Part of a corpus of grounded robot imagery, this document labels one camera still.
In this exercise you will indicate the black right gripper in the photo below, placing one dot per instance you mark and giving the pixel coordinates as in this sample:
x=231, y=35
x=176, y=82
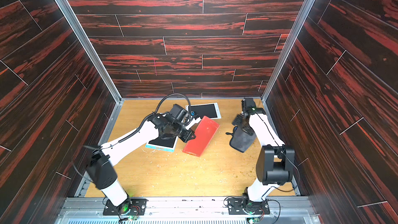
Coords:
x=238, y=120

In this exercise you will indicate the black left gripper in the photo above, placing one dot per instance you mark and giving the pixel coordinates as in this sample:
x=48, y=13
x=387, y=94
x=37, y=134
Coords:
x=188, y=136

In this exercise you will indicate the dark grey wiping cloth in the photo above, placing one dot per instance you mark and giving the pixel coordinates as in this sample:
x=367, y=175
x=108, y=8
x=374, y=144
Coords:
x=240, y=140

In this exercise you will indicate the red drawing tablet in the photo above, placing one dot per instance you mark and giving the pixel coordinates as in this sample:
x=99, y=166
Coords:
x=205, y=131

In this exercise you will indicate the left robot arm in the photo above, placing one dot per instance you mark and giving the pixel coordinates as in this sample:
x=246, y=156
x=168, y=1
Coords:
x=101, y=168

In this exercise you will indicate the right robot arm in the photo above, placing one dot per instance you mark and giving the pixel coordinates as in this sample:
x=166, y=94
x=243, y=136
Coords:
x=275, y=164

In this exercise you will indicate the white teal drawing tablet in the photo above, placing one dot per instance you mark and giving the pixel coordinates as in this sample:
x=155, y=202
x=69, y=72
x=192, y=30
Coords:
x=169, y=144

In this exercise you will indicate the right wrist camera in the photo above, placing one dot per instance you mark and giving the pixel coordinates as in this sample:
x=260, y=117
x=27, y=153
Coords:
x=249, y=107

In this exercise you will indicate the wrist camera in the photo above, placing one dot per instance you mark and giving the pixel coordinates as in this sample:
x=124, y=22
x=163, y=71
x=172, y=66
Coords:
x=178, y=112
x=249, y=107

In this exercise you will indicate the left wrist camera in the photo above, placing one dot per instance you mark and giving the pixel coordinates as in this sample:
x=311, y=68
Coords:
x=178, y=112

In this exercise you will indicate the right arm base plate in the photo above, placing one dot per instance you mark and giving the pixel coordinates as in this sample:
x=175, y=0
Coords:
x=239, y=206

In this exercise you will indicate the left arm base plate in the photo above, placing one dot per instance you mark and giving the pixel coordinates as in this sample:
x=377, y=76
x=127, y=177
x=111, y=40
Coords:
x=130, y=207

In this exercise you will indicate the aluminium front rail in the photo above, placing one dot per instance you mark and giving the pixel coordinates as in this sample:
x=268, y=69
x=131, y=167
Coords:
x=192, y=210

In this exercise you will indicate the aluminium frame right post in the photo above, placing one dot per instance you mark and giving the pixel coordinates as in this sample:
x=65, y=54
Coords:
x=297, y=26

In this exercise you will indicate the aluminium frame post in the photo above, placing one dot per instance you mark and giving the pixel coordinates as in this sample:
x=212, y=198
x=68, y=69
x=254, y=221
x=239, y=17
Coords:
x=297, y=26
x=83, y=38

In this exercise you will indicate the aluminium frame left post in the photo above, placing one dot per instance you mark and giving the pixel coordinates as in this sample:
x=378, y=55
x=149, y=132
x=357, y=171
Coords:
x=83, y=38

